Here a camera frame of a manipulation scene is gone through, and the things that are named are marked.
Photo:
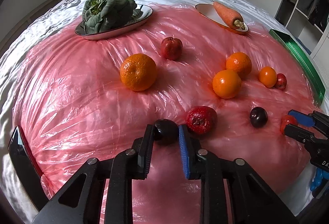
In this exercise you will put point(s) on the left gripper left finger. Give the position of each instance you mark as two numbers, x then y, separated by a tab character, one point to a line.
80	199

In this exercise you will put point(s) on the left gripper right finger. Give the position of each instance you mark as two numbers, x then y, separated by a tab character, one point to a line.
231	191

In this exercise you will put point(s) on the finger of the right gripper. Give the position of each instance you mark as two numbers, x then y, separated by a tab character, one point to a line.
312	144
316	119

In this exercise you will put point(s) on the small red fruit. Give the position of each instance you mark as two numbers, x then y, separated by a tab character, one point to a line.
281	82
287	119

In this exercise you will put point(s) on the dark plum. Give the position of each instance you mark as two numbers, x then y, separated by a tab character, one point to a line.
258	117
166	132

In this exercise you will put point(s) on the small orange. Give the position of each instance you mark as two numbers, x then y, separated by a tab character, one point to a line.
268	76

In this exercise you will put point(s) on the smooth orange front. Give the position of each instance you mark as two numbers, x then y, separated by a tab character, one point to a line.
226	84

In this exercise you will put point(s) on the large red apple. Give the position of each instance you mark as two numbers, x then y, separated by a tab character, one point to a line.
201	120

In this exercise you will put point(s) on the large textured orange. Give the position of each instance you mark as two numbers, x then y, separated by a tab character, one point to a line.
138	72

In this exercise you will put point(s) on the dark red apple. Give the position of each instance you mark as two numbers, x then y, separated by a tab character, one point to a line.
171	48

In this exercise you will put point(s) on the right gloved hand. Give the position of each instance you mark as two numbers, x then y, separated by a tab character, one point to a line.
319	184

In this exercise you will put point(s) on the green metal tray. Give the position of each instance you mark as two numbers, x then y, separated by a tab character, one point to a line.
302	58

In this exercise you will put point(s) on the black smartphone red case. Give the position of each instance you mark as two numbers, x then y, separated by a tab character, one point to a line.
26	168

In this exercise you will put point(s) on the pink plastic sheet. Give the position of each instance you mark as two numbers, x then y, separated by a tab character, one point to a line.
71	104

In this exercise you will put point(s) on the carrot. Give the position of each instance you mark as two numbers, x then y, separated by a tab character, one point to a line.
231	18

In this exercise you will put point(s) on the white plate orange rim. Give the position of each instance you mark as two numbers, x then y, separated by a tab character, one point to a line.
209	12

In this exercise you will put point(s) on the green leafy vegetable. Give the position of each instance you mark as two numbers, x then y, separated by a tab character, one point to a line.
103	15

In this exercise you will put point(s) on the white bed sheet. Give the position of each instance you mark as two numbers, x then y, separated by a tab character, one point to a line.
15	198

